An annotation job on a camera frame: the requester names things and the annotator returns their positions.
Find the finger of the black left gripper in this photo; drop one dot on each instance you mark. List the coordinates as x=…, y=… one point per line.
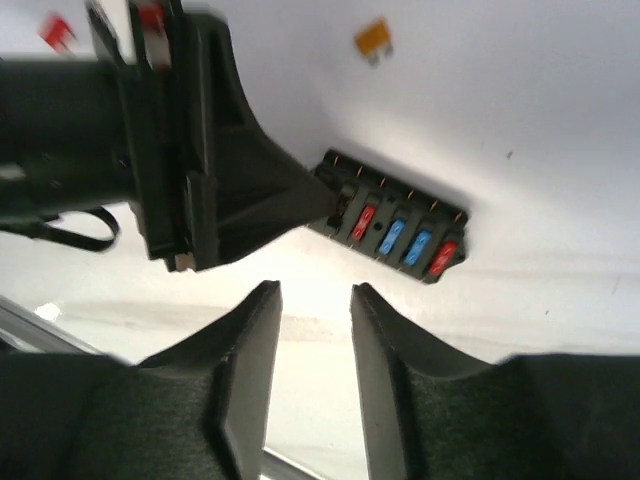
x=247, y=190

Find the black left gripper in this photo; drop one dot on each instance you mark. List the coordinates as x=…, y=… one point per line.
x=79, y=135

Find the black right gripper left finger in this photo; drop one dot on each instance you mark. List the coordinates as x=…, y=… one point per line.
x=197, y=410

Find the red blade fuse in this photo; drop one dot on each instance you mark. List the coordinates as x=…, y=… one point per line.
x=56, y=32

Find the black fuse box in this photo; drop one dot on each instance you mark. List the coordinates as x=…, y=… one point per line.
x=390, y=221

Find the orange blade fuse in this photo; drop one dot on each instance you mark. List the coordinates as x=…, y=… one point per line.
x=374, y=42

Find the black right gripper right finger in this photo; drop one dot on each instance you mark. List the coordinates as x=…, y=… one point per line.
x=431, y=411

